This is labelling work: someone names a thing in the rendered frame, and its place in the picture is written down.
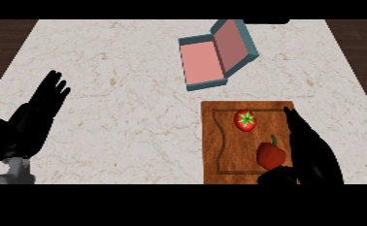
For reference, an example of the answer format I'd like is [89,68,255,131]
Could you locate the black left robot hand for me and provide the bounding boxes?
[0,70,72,160]

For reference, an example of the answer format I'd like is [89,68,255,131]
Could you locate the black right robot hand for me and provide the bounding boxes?
[257,106,345,185]

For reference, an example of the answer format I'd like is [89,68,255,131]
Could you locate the red tomato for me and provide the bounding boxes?
[235,109,258,133]

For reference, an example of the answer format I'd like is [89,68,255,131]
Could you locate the brown wooden cutting board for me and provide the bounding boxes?
[200,100,301,185]

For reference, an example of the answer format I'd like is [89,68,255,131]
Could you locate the red bell pepper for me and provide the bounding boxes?
[255,135,289,171]

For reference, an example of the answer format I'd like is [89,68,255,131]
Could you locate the teal and pink open box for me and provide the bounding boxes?
[178,19,261,92]

